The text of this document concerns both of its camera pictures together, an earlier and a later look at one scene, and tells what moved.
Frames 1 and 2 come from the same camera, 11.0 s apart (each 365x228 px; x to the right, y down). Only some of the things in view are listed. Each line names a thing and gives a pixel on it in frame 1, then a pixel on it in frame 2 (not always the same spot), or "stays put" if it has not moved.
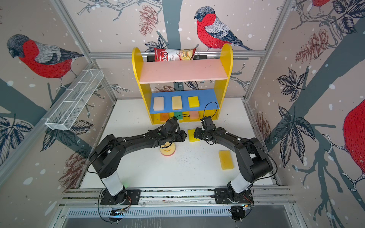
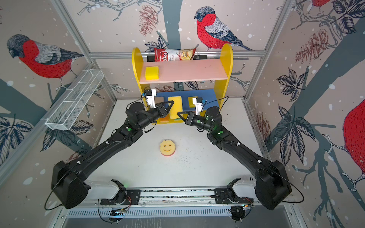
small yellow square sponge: [194, 101] stays put
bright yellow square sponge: [191, 136] -> [152, 73]
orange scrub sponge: [164, 117] stays put
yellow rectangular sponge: [226, 159] -> [177, 107]
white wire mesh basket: [73, 103] stays put
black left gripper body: [178, 136] -> [151, 115]
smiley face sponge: [168, 149] stays put
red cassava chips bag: [162, 54] stays put
